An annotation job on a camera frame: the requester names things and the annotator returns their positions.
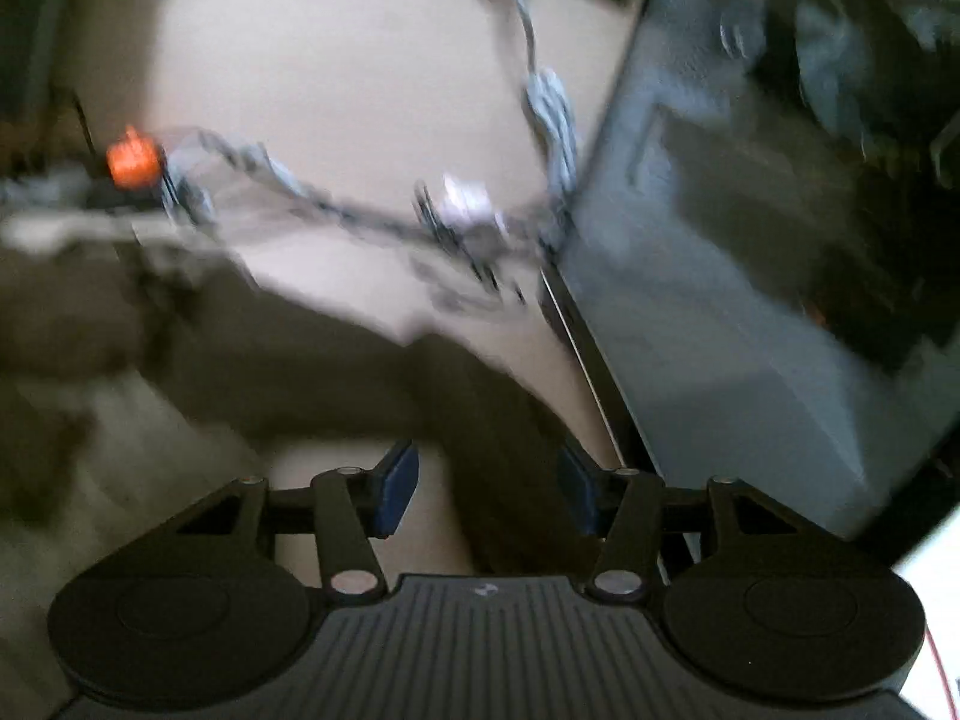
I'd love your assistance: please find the olive dotted knit cardigan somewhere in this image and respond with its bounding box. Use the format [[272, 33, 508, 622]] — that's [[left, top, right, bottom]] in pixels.
[[0, 236, 627, 616]]

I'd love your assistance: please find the crumpled white tissue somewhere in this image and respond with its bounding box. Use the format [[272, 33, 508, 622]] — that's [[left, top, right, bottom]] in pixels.
[[439, 174, 497, 230]]

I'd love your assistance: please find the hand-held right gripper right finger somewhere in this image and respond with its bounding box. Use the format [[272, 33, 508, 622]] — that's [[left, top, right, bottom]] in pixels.
[[556, 444, 800, 602]]

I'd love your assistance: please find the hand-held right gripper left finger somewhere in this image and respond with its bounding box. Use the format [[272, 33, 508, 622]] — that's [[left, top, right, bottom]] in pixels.
[[176, 439, 419, 601]]

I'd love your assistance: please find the white glass-sided computer case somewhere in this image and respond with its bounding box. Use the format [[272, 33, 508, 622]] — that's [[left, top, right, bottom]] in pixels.
[[540, 0, 960, 565]]

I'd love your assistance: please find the tangle of black cables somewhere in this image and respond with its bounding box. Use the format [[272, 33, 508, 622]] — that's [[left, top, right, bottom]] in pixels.
[[161, 127, 572, 313]]

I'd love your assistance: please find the white power cable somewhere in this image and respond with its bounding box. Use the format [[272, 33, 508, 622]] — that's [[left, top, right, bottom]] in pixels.
[[480, 0, 583, 205]]

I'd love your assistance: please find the small orange toy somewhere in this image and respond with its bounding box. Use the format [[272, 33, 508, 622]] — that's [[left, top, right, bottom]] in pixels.
[[105, 126, 167, 190]]

